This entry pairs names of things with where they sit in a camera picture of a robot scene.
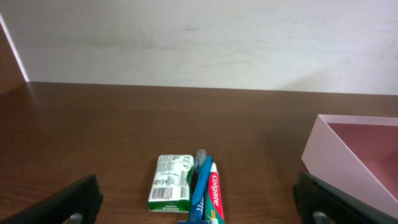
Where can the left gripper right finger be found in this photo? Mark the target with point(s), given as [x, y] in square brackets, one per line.
[319, 202]

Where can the Colgate toothpaste tube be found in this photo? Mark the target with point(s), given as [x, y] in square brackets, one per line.
[213, 199]

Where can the white cardboard box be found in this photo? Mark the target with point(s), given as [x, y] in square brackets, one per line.
[358, 155]

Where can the green white soap box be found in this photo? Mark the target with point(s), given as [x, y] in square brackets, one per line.
[171, 188]

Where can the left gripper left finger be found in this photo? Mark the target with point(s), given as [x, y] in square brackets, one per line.
[82, 197]

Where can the blue toothbrush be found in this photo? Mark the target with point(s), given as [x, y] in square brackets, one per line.
[202, 166]

